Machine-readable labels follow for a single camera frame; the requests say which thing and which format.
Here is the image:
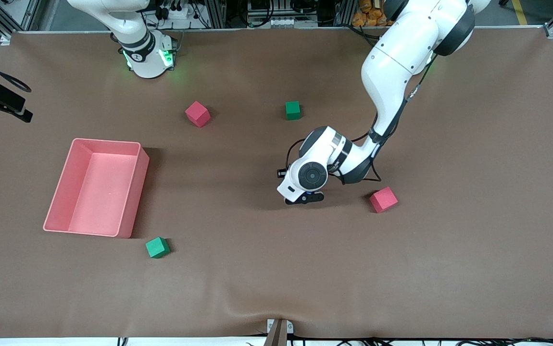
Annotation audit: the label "pink foam cube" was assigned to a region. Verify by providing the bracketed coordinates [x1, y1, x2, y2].
[185, 101, 211, 128]
[369, 186, 399, 213]

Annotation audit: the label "brown table mat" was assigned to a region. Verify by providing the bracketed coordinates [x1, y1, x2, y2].
[0, 26, 553, 340]

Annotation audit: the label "brown flat bar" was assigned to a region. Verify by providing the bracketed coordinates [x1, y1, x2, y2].
[263, 320, 288, 346]

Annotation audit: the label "pink plastic bin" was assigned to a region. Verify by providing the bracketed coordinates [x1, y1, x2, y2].
[43, 138, 150, 239]

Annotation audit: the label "white connector strip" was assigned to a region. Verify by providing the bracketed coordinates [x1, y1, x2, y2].
[268, 17, 318, 28]

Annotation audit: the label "white power strip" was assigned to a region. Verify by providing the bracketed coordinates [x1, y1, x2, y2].
[160, 4, 189, 21]

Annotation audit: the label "orange bagged items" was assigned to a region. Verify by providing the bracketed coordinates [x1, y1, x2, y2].
[352, 0, 395, 27]

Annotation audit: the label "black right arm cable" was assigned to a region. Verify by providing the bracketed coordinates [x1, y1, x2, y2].
[0, 46, 33, 93]

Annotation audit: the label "silver metal bracket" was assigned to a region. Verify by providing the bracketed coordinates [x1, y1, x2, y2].
[266, 319, 294, 335]

